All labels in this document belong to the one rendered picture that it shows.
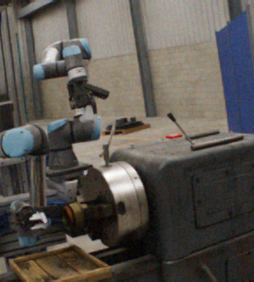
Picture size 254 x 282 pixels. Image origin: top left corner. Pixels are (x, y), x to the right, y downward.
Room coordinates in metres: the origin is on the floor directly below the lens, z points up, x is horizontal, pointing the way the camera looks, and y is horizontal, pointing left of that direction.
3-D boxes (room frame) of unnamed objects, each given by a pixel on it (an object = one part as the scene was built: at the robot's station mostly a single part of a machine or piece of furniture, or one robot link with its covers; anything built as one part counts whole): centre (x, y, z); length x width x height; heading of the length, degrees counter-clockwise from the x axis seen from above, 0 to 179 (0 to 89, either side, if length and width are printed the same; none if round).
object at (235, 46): (8.36, -2.39, 1.18); 4.12 x 0.80 x 2.35; 172
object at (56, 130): (2.51, 0.20, 1.33); 0.13 x 0.12 x 0.14; 90
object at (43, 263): (1.84, 0.24, 0.89); 0.36 x 0.30 x 0.04; 23
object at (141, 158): (2.12, -0.36, 1.06); 0.59 x 0.48 x 0.39; 113
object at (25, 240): (2.08, 0.37, 0.98); 0.11 x 0.08 x 0.11; 159
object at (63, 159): (2.51, 0.21, 1.21); 0.15 x 0.15 x 0.10
